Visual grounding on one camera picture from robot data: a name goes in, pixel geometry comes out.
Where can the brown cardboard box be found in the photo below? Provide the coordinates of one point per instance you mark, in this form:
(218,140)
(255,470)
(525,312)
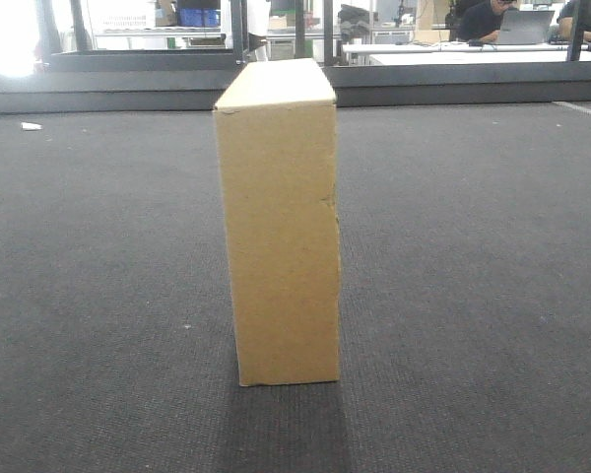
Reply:
(276,142)

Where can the dark grey conveyor belt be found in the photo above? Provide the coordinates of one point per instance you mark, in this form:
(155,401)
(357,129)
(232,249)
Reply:
(465,307)

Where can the black office chair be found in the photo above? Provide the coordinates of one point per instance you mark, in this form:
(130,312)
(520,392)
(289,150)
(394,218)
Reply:
(354,22)

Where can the white work table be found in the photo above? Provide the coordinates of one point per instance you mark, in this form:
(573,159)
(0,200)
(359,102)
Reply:
(452,53)

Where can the blue plastic crate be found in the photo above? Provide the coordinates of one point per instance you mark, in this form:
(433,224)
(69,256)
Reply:
(199,18)

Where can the person in black shirt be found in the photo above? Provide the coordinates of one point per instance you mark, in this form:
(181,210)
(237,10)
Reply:
(482,21)

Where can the white paper scrap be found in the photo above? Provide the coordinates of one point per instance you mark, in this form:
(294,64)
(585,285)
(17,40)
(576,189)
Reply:
(30,126)

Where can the grey laptop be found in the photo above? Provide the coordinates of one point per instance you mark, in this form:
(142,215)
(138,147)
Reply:
(524,27)

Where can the person at right edge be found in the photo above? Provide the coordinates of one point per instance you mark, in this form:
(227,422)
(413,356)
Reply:
(566,16)

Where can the black metal shelf frame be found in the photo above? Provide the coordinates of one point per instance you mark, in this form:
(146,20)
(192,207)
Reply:
(86,59)

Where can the black conveyor end frame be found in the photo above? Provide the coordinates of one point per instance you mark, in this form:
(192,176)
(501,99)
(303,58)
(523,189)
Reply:
(355,86)

